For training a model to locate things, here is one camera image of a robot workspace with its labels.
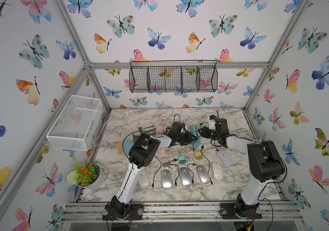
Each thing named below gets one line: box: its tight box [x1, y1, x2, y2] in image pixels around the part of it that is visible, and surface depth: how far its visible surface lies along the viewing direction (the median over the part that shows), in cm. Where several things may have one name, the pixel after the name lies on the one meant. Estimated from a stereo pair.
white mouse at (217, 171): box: [212, 161, 224, 181], surface depth 87 cm
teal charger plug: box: [177, 155, 187, 165], surface depth 93 cm
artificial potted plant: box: [66, 156, 105, 190], surface depth 73 cm
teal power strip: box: [189, 124, 202, 148], surface depth 98 cm
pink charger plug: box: [161, 157, 170, 167], surface depth 92 cm
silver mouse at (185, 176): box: [179, 166, 192, 187], surface depth 86 cm
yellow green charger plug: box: [194, 151, 203, 160], surface depth 95 cm
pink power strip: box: [155, 125, 164, 136], surface depth 107 cm
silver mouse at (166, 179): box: [160, 169, 173, 190], surface depth 85 cm
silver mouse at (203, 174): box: [196, 164, 211, 184], surface depth 88 cm
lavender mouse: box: [216, 150, 233, 167], surface depth 94 cm
